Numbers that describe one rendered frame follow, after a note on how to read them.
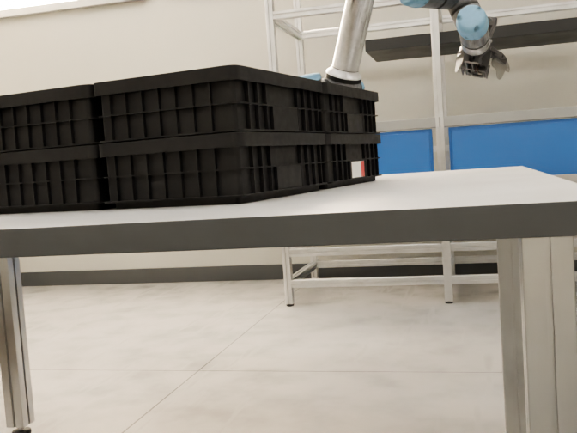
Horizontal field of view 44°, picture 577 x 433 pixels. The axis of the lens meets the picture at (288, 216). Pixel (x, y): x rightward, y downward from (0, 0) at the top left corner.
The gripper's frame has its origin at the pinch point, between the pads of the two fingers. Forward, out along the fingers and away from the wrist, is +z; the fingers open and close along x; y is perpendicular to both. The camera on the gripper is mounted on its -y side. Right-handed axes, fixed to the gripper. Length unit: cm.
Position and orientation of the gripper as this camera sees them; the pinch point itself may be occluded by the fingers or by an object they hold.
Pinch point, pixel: (482, 64)
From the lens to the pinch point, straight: 222.9
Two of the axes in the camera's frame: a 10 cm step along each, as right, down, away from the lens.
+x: 9.0, 2.3, -3.6
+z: 3.2, 1.9, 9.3
